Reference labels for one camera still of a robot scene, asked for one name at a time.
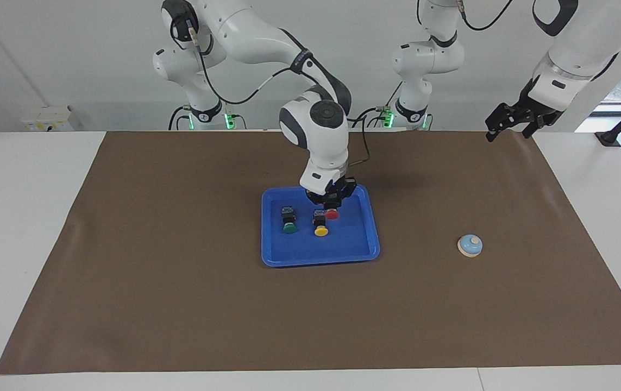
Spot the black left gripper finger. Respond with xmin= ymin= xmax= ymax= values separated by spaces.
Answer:
xmin=485 ymin=103 xmax=510 ymax=143
xmin=520 ymin=115 xmax=542 ymax=140

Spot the yellow push button switch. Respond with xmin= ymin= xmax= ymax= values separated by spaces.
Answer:
xmin=312 ymin=209 xmax=330 ymax=238

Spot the green push button switch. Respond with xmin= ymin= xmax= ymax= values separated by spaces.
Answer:
xmin=280 ymin=205 xmax=298 ymax=236

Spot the blue plastic tray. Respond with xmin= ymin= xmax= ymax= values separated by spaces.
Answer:
xmin=260 ymin=184 xmax=381 ymax=268

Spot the light blue service bell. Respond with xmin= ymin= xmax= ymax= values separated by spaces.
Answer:
xmin=456 ymin=234 xmax=484 ymax=258

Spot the brown table mat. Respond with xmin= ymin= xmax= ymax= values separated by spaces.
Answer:
xmin=0 ymin=130 xmax=621 ymax=376

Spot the black left base cable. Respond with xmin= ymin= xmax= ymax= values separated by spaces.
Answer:
xmin=350 ymin=81 xmax=404 ymax=130

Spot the black base cable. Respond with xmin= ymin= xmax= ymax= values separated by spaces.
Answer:
xmin=167 ymin=105 xmax=193 ymax=131
xmin=350 ymin=81 xmax=404 ymax=130

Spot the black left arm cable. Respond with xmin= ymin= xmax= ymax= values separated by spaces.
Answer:
xmin=456 ymin=0 xmax=515 ymax=31

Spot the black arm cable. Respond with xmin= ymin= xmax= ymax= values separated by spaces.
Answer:
xmin=184 ymin=21 xmax=371 ymax=165
xmin=456 ymin=0 xmax=515 ymax=31

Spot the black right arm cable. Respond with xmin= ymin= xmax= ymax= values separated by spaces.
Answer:
xmin=184 ymin=21 xmax=371 ymax=165

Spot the black right base cable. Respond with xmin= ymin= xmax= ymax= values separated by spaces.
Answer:
xmin=167 ymin=105 xmax=193 ymax=131

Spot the white wall socket box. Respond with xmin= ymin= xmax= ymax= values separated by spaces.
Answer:
xmin=21 ymin=104 xmax=75 ymax=133

